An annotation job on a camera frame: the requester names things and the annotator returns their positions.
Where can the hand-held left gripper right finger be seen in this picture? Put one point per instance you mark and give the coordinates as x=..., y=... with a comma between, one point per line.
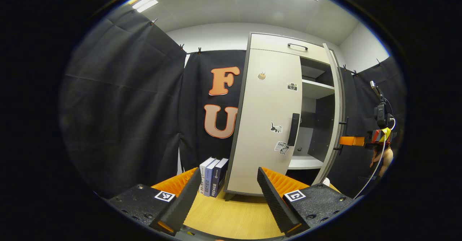
x=276, y=205

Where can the grey-blue book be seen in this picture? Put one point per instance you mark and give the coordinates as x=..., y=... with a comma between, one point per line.
x=209, y=179

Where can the beige cabinet door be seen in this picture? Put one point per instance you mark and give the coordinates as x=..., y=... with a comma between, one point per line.
x=335, y=107
x=267, y=104

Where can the navy book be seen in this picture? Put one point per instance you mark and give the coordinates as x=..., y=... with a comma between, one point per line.
x=218, y=179

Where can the white book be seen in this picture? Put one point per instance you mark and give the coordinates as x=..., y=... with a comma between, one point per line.
x=203, y=176

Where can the beige double-door shoe cabinet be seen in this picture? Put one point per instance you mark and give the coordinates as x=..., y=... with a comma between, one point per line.
x=314, y=89

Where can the black backdrop cloth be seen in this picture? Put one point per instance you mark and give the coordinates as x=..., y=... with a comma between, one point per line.
x=122, y=107

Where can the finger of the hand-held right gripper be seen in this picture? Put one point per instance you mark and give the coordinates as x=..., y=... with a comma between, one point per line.
x=352, y=141

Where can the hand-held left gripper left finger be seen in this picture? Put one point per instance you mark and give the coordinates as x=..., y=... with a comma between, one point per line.
x=184, y=205

